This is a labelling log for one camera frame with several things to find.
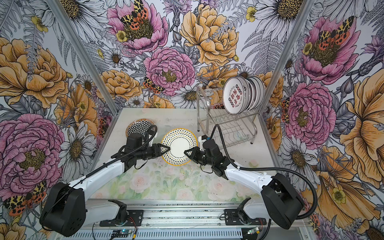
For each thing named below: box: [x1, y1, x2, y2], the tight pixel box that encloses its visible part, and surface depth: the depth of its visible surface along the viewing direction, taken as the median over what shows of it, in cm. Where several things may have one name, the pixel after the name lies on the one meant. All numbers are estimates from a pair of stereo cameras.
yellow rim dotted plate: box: [161, 128, 198, 166], surface depth 84 cm
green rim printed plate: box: [222, 76, 250, 116], surface depth 81 cm
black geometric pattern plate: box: [125, 118, 155, 138], surface depth 111 cm
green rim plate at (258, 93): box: [248, 77, 261, 110], surface depth 76 cm
